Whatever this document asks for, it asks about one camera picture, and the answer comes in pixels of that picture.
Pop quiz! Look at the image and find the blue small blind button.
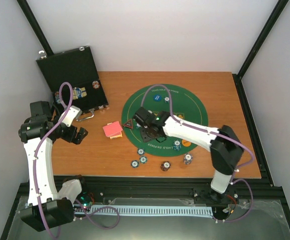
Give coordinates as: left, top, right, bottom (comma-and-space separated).
153, 94, 162, 102

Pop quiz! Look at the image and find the orange big blind button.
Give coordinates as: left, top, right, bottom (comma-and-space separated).
181, 139, 192, 147

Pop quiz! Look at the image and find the green blue chip stack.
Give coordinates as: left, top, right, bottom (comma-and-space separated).
130, 160, 140, 168

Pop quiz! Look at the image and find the blue white chip stack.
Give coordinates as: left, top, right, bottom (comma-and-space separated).
183, 153, 193, 165

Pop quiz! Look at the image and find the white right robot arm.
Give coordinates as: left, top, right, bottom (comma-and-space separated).
133, 107, 255, 195

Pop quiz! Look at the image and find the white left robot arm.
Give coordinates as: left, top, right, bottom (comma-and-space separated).
18, 101, 89, 232

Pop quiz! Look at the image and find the triangular all in marker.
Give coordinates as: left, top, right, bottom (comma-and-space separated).
122, 119, 134, 129

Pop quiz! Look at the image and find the gold card box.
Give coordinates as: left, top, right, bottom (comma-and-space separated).
107, 121, 123, 139

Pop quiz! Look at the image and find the pink-backed card deck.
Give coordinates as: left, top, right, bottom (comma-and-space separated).
102, 121, 123, 137

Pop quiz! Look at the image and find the green round poker mat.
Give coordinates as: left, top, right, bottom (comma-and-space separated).
121, 84, 209, 157

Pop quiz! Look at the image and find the boxed card deck in case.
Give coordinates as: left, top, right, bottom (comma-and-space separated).
72, 87, 87, 100

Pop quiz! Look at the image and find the chip stack in case left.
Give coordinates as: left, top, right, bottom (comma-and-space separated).
54, 91, 62, 104

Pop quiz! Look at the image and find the orange chip stack in case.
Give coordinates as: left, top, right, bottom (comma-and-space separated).
92, 81, 100, 89

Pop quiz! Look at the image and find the black poker chip case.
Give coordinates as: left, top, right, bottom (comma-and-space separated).
36, 46, 109, 114

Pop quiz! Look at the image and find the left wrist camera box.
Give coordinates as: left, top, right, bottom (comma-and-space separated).
60, 105, 82, 127

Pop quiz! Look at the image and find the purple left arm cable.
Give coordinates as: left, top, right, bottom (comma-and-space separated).
33, 82, 121, 240

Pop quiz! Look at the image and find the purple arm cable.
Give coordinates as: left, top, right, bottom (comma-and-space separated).
140, 84, 256, 224
33, 82, 121, 240

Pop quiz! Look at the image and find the white slotted cable duct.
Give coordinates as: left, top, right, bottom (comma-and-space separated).
73, 204, 215, 216

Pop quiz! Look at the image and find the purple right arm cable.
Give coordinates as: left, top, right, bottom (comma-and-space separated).
140, 84, 256, 224

